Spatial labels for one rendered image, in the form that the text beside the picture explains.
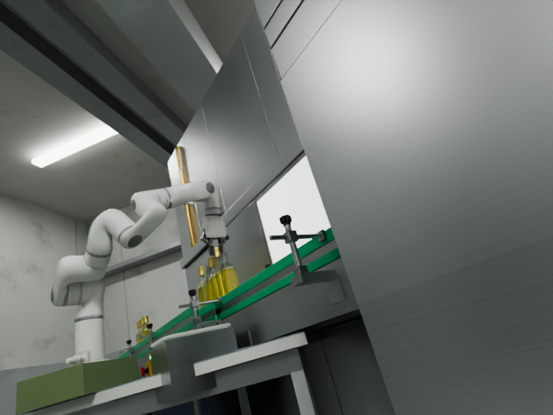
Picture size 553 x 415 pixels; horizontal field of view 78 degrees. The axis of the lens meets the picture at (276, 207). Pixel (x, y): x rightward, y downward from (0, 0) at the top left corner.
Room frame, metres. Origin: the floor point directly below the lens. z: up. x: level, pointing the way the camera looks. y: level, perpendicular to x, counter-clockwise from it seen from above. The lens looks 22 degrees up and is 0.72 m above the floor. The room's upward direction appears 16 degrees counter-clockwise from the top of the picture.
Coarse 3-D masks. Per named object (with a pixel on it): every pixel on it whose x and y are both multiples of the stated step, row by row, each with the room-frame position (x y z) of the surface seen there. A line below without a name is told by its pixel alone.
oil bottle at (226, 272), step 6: (222, 264) 1.34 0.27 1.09; (228, 264) 1.35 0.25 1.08; (222, 270) 1.33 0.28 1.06; (228, 270) 1.34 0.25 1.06; (234, 270) 1.36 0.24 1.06; (222, 276) 1.34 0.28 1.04; (228, 276) 1.34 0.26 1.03; (234, 276) 1.35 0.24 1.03; (222, 282) 1.35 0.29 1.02; (228, 282) 1.33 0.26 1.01; (234, 282) 1.35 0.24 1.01; (222, 288) 1.35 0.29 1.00; (228, 288) 1.33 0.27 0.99; (234, 288) 1.35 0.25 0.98; (222, 294) 1.36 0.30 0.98
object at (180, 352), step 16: (192, 336) 1.06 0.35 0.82; (208, 336) 1.10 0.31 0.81; (224, 336) 1.13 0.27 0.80; (240, 336) 1.23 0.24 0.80; (160, 352) 1.06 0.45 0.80; (176, 352) 1.03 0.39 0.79; (192, 352) 1.06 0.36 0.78; (208, 352) 1.09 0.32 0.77; (224, 352) 1.12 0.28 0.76; (160, 368) 1.07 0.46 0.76
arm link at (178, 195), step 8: (184, 184) 1.19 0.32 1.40; (192, 184) 1.19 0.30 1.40; (200, 184) 1.22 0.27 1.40; (208, 184) 1.25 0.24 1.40; (168, 192) 1.15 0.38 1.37; (176, 192) 1.18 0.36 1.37; (184, 192) 1.18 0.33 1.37; (192, 192) 1.20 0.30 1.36; (200, 192) 1.22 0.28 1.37; (208, 192) 1.25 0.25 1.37; (176, 200) 1.19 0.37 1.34; (184, 200) 1.20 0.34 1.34; (192, 200) 1.22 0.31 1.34; (200, 200) 1.31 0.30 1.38; (168, 208) 1.19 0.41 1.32
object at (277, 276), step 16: (288, 256) 0.99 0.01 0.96; (304, 256) 0.94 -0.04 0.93; (320, 256) 0.89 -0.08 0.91; (336, 256) 0.85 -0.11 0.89; (272, 272) 1.06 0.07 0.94; (288, 272) 1.01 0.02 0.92; (240, 288) 1.22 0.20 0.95; (256, 288) 1.15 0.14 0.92; (272, 288) 1.08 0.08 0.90; (224, 304) 1.34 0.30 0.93; (240, 304) 1.24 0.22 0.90
